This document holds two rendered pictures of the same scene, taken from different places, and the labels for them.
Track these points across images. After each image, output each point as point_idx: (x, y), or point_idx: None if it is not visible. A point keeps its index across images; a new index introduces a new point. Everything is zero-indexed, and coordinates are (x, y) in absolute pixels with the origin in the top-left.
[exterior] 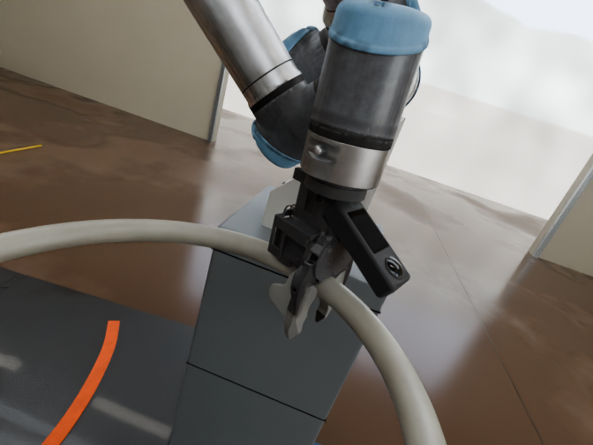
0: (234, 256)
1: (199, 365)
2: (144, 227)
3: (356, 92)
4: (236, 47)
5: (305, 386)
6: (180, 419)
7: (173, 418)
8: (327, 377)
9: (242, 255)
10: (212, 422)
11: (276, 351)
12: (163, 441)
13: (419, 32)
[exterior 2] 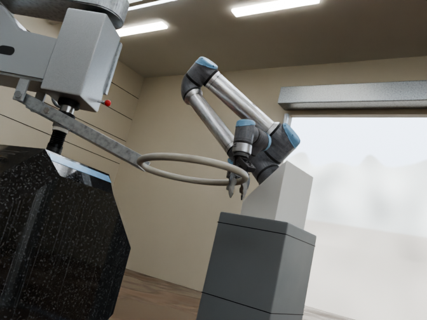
0: (225, 223)
1: (208, 291)
2: (196, 178)
3: (238, 133)
4: (222, 139)
5: (258, 289)
6: None
7: None
8: (268, 280)
9: (220, 184)
10: None
11: (244, 270)
12: None
13: (248, 122)
